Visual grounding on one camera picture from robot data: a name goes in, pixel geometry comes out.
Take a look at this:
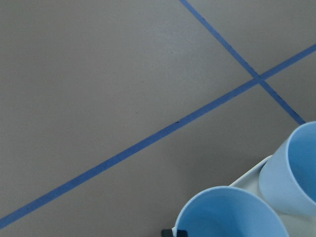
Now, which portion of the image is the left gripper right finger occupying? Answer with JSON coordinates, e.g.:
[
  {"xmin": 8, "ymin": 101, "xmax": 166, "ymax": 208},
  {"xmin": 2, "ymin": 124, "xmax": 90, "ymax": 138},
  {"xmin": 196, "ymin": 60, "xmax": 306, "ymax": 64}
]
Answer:
[{"xmin": 176, "ymin": 230, "xmax": 188, "ymax": 237}]

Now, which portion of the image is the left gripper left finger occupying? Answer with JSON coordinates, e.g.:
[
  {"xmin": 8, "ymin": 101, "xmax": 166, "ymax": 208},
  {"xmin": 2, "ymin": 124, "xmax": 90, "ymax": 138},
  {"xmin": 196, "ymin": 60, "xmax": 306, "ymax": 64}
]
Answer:
[{"xmin": 160, "ymin": 229, "xmax": 172, "ymax": 237}]

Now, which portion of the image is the light blue cup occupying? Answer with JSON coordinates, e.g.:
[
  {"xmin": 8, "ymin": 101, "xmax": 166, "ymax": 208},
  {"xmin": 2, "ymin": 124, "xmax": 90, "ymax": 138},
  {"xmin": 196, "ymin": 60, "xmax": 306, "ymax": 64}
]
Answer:
[{"xmin": 172, "ymin": 186, "xmax": 289, "ymax": 237}]

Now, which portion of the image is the cream rabbit tray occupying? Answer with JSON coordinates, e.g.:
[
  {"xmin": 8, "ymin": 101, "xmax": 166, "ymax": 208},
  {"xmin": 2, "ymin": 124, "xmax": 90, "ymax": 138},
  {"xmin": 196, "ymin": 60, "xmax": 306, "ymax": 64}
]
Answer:
[{"xmin": 230, "ymin": 156, "xmax": 316, "ymax": 237}]

